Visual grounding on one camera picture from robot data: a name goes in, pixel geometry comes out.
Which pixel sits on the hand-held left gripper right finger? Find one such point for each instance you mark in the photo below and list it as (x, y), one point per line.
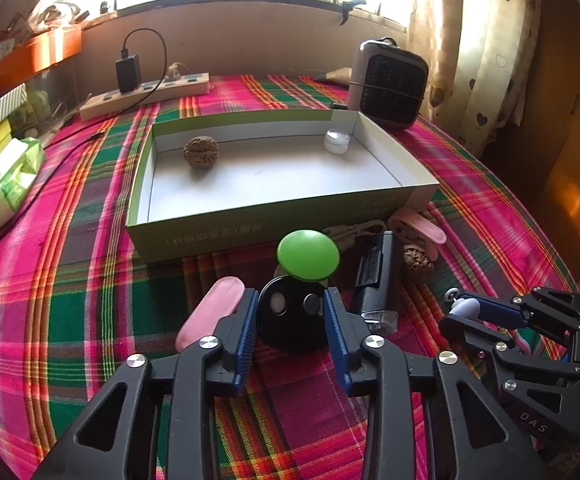
(337, 340)

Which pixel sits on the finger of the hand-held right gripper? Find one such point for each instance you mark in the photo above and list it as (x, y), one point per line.
(475, 332)
(500, 310)

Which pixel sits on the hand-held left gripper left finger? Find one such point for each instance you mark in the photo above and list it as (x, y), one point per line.
(247, 340)

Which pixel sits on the black round remote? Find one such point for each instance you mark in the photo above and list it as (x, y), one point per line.
(290, 330)

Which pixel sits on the pink plastic clip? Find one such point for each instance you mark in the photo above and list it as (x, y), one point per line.
(210, 310)
(420, 227)

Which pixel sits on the black flashlight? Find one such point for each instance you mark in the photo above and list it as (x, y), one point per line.
(377, 280)

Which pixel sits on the green round cap hook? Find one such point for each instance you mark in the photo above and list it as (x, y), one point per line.
(308, 255)

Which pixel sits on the brown walnut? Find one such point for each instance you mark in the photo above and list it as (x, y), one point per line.
(201, 155)
(419, 260)

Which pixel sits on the green cardboard box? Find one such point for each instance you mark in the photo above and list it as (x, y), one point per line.
(220, 237)

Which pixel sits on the plaid tablecloth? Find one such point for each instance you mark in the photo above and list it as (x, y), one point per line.
(95, 285)

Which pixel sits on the wooden wardrobe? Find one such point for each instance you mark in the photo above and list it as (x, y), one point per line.
(570, 160)

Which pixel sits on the small white jar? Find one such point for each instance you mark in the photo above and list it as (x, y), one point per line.
(336, 141)

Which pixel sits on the grey fan heater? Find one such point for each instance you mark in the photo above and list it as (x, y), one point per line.
(387, 87)

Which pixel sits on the heart print curtain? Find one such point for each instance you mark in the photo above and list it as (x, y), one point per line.
(490, 45)

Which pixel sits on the beige power strip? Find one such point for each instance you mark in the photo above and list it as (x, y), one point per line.
(145, 92)

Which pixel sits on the white plug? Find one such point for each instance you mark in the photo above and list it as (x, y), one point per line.
(174, 71)

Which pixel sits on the green tissue pack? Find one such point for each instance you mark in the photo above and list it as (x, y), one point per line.
(7, 180)

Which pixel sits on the black charger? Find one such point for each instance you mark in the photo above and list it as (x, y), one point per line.
(127, 74)

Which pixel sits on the black window clip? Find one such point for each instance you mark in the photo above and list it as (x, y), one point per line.
(347, 10)

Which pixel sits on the orange box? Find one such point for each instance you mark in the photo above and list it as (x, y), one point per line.
(35, 52)

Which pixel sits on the white plastic bag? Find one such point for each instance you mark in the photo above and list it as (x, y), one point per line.
(57, 10)

